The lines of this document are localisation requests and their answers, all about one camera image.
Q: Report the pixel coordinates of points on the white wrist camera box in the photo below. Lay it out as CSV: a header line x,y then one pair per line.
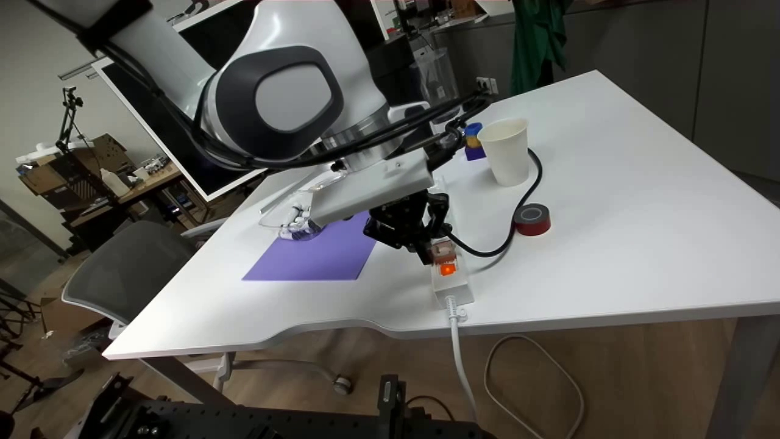
x,y
370,185

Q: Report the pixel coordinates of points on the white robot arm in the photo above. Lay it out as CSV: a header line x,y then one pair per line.
x,y
276,93

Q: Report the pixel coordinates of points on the white multi-socket power strip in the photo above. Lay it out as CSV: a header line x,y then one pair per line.
x,y
454,284

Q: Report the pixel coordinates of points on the black metal rig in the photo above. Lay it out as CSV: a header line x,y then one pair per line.
x,y
268,419

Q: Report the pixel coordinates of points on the grey office chair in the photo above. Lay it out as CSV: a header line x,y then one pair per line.
x,y
131,271

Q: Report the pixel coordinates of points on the purple paper sheet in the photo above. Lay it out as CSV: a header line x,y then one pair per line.
x,y
317,257

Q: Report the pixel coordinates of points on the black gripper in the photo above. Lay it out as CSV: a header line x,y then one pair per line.
x,y
404,219

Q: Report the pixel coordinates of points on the small blue block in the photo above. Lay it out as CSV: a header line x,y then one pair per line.
x,y
473,142

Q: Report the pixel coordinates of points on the dark red tape roll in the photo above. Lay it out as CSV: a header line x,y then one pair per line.
x,y
534,221

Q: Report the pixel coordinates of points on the clear container with small bottles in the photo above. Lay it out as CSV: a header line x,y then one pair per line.
x,y
290,219

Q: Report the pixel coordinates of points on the grey table leg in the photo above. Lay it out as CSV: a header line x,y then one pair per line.
x,y
745,379

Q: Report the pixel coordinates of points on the black tripod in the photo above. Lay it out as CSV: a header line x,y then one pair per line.
x,y
72,119

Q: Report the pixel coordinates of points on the black screen white frame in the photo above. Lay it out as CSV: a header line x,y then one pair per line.
x,y
175,137

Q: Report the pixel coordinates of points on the cluttered wooden desk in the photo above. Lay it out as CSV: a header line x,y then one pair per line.
x,y
99,185

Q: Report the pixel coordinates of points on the green hanging cloth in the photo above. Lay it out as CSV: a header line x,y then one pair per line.
x,y
538,40

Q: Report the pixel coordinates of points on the white paper cup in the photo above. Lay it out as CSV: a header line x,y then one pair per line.
x,y
509,153

